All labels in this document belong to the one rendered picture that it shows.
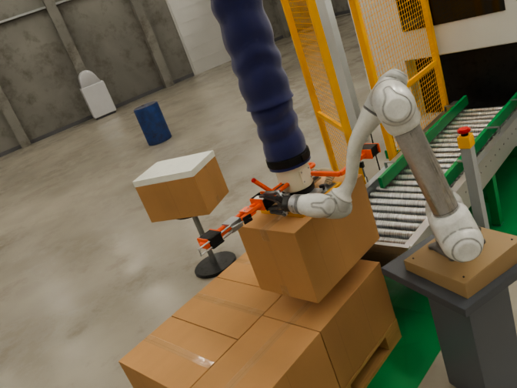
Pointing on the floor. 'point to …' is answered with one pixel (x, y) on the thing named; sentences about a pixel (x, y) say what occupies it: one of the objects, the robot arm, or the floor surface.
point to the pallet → (376, 357)
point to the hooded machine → (95, 95)
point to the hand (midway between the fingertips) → (261, 202)
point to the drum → (152, 123)
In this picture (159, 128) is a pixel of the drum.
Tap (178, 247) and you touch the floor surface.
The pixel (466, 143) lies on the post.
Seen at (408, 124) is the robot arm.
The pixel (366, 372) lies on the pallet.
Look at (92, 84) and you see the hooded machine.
